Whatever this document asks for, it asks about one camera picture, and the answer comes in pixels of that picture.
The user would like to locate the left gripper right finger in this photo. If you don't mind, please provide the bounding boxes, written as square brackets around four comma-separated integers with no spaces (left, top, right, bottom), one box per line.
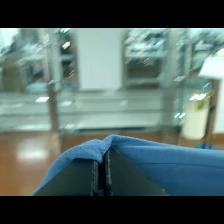
[104,147,170,197]

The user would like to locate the blue garment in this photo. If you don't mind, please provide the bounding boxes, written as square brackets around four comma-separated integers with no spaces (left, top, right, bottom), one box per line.
[32,133,224,197]

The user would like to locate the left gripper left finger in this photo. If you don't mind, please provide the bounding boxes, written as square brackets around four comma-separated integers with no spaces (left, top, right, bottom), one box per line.
[33,157,100,197]

